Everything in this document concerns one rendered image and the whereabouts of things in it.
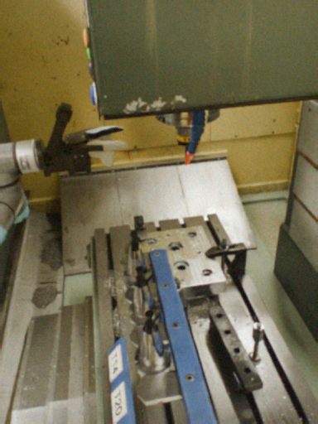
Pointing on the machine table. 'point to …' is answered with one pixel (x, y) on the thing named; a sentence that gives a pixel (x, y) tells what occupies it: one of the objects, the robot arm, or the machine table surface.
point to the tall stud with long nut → (257, 340)
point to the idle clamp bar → (234, 351)
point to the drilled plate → (202, 286)
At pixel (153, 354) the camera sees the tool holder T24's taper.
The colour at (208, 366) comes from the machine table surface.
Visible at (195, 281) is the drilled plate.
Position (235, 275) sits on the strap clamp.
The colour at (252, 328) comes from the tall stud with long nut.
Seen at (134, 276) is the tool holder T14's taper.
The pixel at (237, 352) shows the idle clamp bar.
